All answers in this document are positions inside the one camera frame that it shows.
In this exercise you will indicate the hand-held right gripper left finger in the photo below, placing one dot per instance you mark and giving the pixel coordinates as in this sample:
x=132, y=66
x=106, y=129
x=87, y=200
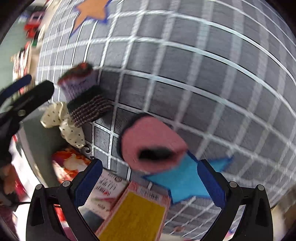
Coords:
x=89, y=183

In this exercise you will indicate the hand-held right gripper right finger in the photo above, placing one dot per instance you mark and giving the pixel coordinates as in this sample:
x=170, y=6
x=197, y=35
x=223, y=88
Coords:
x=211, y=183

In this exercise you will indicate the pink sock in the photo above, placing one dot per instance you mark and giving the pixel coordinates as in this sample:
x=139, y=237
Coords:
x=152, y=136

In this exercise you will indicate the cream polka dot scrunchie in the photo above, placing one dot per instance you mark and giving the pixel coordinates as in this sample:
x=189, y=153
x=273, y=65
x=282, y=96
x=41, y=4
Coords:
x=67, y=129

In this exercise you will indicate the person's left hand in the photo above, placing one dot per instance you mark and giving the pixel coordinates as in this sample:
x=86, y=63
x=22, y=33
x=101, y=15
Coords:
x=9, y=178

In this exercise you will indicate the yellow sponge packet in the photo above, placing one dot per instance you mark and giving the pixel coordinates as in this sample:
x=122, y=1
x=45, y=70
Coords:
x=136, y=215

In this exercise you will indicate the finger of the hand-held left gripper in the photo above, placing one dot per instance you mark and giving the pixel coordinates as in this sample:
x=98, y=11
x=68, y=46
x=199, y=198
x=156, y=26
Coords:
x=37, y=93
x=19, y=83

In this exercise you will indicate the grey storage box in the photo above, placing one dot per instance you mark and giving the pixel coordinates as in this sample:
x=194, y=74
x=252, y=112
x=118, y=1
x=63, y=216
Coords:
x=34, y=143

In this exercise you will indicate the white printed packet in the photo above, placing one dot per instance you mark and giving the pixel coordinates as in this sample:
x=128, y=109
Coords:
x=108, y=192

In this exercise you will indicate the lilac dotted cloth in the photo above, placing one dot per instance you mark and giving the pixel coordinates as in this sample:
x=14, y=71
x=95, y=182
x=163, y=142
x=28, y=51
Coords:
x=78, y=81

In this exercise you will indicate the grey checked star blanket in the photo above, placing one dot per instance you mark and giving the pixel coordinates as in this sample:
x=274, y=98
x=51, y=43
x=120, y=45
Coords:
x=208, y=69

